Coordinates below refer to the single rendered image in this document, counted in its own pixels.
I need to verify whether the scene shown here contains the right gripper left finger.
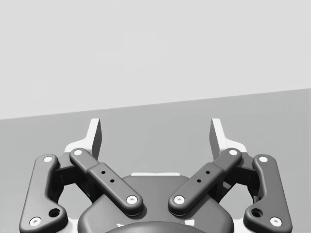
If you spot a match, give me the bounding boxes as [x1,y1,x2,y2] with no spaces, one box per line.
[18,118,144,233]

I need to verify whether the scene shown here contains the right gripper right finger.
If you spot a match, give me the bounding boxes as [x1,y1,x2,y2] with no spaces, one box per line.
[168,118,294,233]

